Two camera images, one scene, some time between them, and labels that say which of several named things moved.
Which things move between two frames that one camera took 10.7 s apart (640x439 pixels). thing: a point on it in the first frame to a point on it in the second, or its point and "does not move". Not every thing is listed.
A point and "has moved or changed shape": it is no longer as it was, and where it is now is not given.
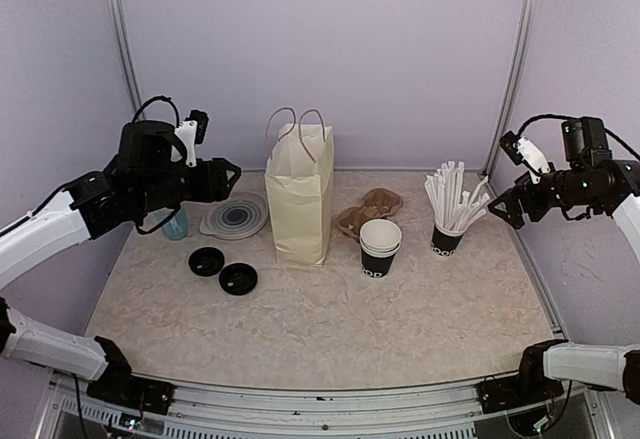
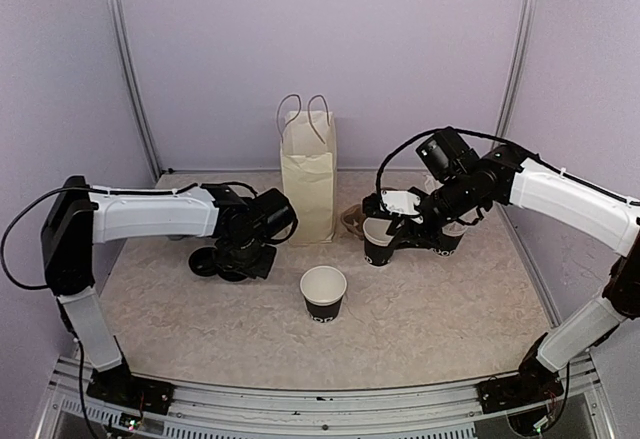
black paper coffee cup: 380,234 to 323,288
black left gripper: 213,185 to 261,270
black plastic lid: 238,279 has moved or changed shape
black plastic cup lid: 206,261 does not move
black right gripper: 523,188 to 421,236
